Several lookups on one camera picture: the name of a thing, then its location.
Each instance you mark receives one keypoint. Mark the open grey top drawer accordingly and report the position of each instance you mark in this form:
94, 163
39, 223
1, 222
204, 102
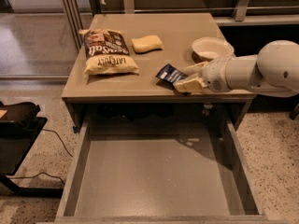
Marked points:
159, 172

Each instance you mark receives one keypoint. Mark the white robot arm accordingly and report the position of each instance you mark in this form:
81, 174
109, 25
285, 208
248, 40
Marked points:
274, 72

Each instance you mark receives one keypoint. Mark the white bowl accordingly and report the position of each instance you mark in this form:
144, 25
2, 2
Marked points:
210, 48

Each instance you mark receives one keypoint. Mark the black stand with tray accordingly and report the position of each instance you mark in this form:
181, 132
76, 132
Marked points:
20, 126

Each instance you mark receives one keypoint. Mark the yellow sponge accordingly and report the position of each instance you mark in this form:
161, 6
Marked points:
147, 43

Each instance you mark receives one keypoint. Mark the dark blue rxbar wrapper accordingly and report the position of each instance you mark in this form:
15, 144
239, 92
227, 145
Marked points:
170, 74

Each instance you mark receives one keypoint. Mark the brown yellow chip bag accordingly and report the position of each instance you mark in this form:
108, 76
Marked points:
106, 53

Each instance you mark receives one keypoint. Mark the grey cabinet with counter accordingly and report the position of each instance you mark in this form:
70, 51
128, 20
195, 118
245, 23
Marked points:
177, 32

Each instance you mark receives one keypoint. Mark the metal railing frame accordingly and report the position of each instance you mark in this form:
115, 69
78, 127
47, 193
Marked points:
247, 24

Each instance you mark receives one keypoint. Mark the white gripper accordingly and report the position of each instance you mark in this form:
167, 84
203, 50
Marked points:
214, 75

